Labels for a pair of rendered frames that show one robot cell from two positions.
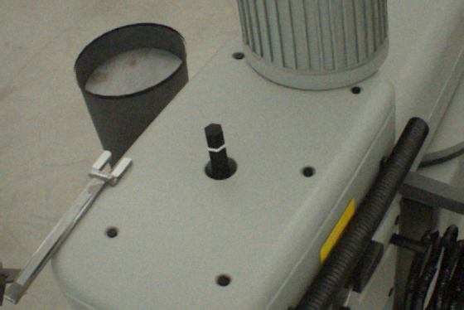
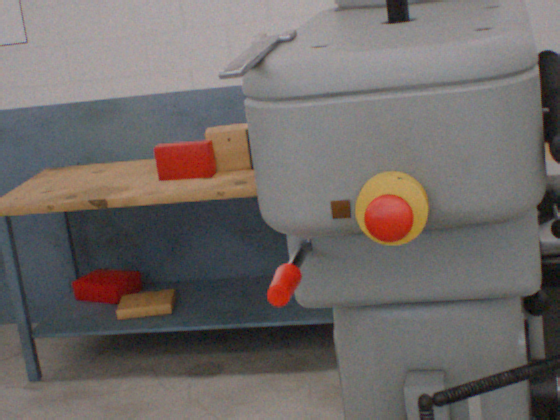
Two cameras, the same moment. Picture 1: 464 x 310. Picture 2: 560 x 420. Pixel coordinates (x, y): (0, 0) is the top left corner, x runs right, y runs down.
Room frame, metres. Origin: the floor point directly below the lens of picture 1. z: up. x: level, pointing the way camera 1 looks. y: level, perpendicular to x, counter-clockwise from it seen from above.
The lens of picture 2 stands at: (-0.28, 0.61, 2.01)
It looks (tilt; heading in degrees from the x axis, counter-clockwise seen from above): 15 degrees down; 335
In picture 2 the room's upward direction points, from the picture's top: 8 degrees counter-clockwise
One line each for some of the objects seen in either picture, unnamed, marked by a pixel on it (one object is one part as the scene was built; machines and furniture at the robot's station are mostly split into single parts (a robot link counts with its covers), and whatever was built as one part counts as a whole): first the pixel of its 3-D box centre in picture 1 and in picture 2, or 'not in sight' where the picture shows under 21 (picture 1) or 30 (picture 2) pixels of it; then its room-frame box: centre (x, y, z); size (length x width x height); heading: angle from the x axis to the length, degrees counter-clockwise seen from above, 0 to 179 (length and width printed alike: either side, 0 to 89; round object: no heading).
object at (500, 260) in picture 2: not in sight; (423, 208); (0.70, -0.01, 1.68); 0.34 x 0.24 x 0.10; 142
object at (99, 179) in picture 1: (63, 227); (256, 51); (0.61, 0.20, 1.89); 0.24 x 0.04 x 0.01; 145
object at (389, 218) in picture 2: not in sight; (389, 216); (0.46, 0.17, 1.76); 0.04 x 0.03 x 0.04; 52
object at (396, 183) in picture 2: not in sight; (392, 208); (0.48, 0.16, 1.76); 0.06 x 0.02 x 0.06; 52
